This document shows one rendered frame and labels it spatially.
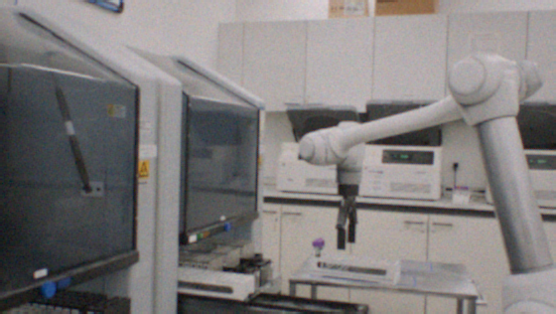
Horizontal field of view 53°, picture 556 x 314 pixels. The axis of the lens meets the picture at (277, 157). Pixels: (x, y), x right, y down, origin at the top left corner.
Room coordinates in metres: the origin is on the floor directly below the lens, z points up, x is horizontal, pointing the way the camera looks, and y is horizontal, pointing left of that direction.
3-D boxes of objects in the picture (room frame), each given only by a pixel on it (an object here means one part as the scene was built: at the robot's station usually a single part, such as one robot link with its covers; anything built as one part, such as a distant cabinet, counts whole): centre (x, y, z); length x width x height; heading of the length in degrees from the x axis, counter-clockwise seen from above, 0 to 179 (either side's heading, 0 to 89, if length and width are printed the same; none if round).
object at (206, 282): (1.69, 0.21, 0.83); 0.30 x 0.10 x 0.06; 72
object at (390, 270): (1.90, -0.27, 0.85); 0.30 x 0.10 x 0.06; 68
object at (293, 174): (4.24, -0.35, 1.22); 0.62 x 0.56 x 0.64; 160
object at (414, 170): (4.06, -0.91, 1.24); 0.62 x 0.56 x 0.69; 162
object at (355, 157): (1.90, -0.24, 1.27); 0.13 x 0.11 x 0.16; 137
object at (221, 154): (1.99, 0.40, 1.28); 0.61 x 0.51 x 0.63; 162
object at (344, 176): (1.91, -0.24, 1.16); 0.09 x 0.09 x 0.06
